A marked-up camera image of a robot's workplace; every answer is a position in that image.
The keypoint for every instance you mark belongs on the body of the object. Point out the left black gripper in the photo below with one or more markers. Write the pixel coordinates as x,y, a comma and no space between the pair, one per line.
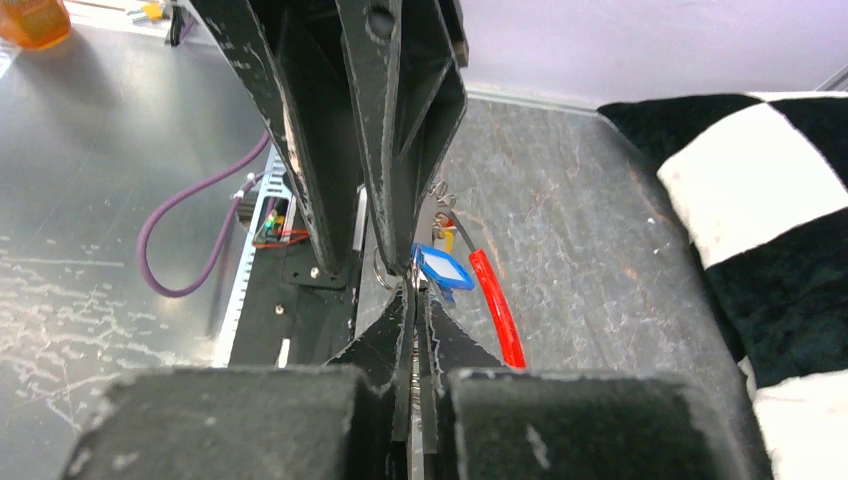
351,87

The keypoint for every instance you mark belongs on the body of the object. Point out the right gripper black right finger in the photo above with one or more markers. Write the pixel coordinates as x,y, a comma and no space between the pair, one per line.
483,420

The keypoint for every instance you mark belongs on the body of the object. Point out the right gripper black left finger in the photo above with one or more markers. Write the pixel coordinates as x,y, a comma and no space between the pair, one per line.
339,420

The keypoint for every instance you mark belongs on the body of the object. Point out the blue headed key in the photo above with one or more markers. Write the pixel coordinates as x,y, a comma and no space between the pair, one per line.
443,270

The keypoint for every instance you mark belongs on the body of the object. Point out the orange translucent container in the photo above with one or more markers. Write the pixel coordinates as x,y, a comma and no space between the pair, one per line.
34,24

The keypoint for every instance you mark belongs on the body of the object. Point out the black white checkered pillow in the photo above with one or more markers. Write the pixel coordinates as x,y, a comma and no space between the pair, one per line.
759,181

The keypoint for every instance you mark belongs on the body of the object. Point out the right corner aluminium profile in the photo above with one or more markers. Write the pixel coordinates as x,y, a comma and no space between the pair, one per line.
837,83

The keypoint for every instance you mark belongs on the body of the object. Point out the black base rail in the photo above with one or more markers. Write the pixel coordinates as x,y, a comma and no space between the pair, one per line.
293,312

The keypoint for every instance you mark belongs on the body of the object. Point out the white toothed cable duct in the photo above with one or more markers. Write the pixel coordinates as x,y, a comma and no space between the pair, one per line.
270,185

